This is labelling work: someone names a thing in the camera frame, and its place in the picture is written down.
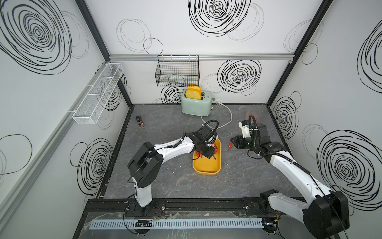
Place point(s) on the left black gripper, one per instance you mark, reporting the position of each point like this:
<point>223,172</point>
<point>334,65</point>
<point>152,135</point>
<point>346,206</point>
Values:
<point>210,153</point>

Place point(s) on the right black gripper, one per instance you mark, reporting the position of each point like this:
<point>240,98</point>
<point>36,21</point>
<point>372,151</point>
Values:
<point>238,143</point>

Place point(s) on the pile of tagged keys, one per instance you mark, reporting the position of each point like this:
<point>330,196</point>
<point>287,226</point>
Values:
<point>215,149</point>

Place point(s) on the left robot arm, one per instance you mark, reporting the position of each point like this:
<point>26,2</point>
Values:
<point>147,162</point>

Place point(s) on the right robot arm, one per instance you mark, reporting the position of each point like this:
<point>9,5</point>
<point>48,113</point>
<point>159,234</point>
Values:
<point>324,212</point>

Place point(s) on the yellow plastic storage box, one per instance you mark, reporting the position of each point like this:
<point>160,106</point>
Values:
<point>207,166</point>

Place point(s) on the mint green toaster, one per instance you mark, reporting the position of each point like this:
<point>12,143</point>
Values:
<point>195,107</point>

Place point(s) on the yellow toast slice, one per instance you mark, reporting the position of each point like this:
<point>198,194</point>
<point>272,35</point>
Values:
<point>194,92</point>

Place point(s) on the brown spice jar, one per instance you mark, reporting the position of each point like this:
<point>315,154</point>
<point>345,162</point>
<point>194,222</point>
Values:
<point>140,121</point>

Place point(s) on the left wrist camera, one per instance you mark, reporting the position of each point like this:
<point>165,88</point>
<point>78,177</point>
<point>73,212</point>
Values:
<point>207,134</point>

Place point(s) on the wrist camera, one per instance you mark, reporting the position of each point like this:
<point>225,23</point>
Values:
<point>207,134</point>
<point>252,130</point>

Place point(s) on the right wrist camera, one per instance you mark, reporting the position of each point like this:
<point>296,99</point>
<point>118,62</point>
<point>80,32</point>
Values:
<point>252,130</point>

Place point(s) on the white slotted cable duct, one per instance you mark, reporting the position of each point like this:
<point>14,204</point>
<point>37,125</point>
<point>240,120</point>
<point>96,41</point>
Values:
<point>220,223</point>

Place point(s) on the black wire wall basket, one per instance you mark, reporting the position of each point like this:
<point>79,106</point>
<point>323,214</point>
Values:
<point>178,70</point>

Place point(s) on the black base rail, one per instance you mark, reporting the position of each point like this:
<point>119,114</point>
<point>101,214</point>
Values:
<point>163,207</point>

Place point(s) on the white wire wall shelf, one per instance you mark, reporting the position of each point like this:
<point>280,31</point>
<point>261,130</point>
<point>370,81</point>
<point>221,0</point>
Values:
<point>106,79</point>

